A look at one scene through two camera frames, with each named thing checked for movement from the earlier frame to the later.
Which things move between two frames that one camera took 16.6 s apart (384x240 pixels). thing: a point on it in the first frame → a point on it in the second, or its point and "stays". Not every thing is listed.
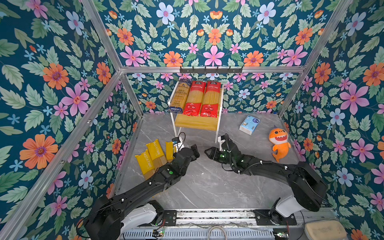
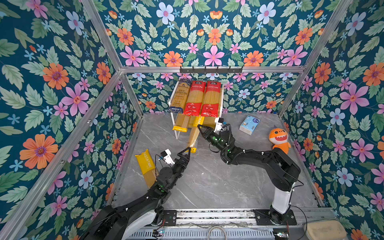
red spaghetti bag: x=194 y=98 stays
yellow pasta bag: x=145 y=164 stays
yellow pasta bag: x=157 y=154 → x=194 y=132
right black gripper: x=214 y=153 → x=209 y=134
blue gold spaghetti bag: x=180 y=96 stays
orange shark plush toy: x=278 y=137 stays
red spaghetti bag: x=210 y=104 stays
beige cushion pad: x=325 y=230 stays
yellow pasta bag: x=169 y=150 → x=181 y=123
